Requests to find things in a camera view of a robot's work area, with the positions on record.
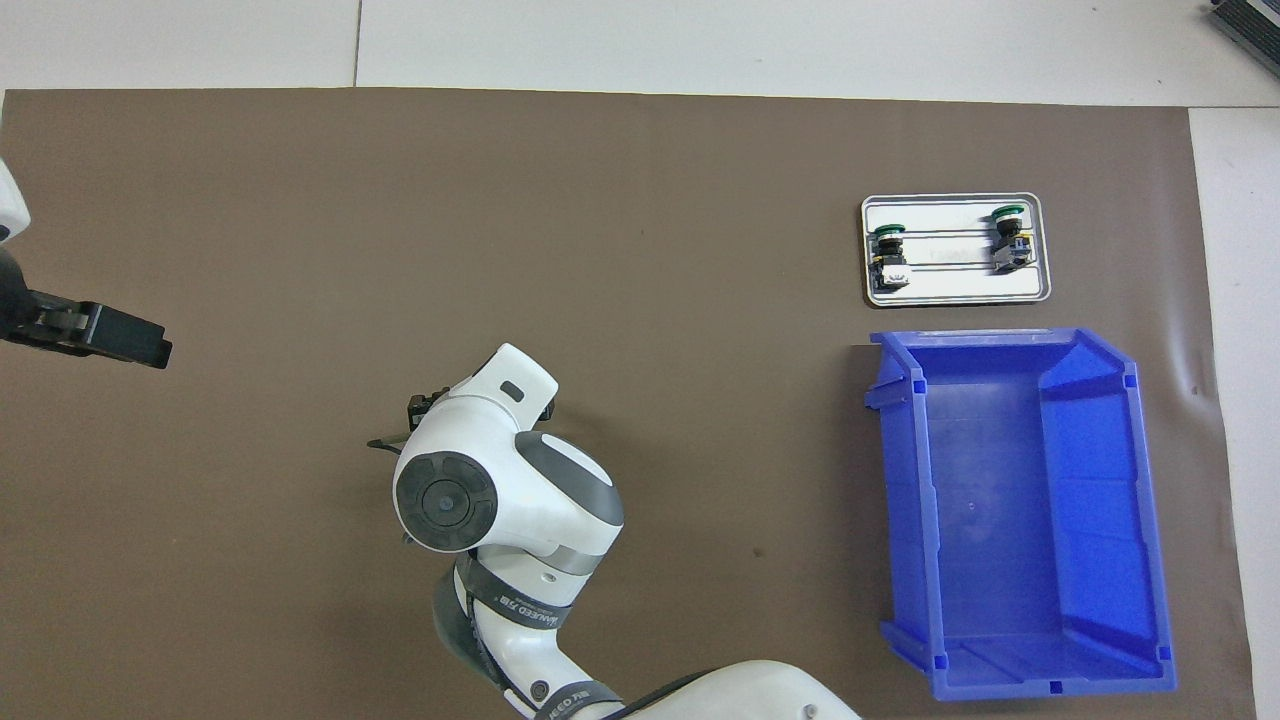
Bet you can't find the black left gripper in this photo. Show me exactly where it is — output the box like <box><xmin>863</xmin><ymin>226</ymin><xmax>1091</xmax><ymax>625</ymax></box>
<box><xmin>0</xmin><ymin>245</ymin><xmax>173</xmax><ymax>371</ymax></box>

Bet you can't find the grey metal tray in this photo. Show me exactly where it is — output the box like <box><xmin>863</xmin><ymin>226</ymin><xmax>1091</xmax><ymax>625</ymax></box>
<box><xmin>860</xmin><ymin>193</ymin><xmax>1053</xmax><ymax>308</ymax></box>

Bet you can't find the green button with white block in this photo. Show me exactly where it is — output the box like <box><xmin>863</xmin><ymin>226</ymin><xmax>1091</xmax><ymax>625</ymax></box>
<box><xmin>870</xmin><ymin>222</ymin><xmax>913</xmax><ymax>293</ymax></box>

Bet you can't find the brown table mat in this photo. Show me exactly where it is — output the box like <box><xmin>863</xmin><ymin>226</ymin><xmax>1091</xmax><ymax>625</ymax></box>
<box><xmin>0</xmin><ymin>88</ymin><xmax>1256</xmax><ymax>720</ymax></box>

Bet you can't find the blue plastic storage bin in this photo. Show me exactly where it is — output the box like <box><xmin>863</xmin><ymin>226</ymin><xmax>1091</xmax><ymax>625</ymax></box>
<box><xmin>863</xmin><ymin>328</ymin><xmax>1179</xmax><ymax>701</ymax></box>

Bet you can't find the green button with yellow band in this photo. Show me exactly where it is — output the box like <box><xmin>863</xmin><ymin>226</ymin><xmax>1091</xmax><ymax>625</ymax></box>
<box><xmin>988</xmin><ymin>203</ymin><xmax>1033</xmax><ymax>277</ymax></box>

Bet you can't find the grey ribbed device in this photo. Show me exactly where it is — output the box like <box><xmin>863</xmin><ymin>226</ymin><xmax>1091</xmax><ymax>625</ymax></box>
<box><xmin>1205</xmin><ymin>0</ymin><xmax>1280</xmax><ymax>51</ymax></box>

